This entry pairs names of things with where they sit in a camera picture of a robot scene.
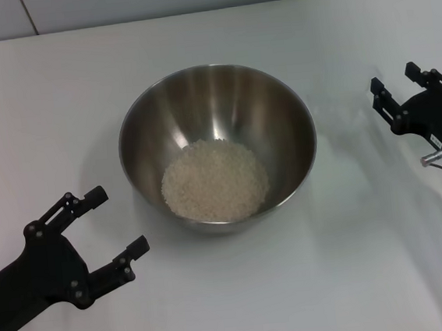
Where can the stainless steel mixing bowl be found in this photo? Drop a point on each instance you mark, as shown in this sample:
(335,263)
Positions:
(152,141)

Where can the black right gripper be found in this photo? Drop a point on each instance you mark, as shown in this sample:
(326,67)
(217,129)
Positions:
(436,121)

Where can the white uncooked rice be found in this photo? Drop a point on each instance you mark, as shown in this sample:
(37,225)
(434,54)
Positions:
(214,181)

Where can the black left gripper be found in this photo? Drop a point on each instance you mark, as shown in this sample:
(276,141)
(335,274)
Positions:
(35,273)

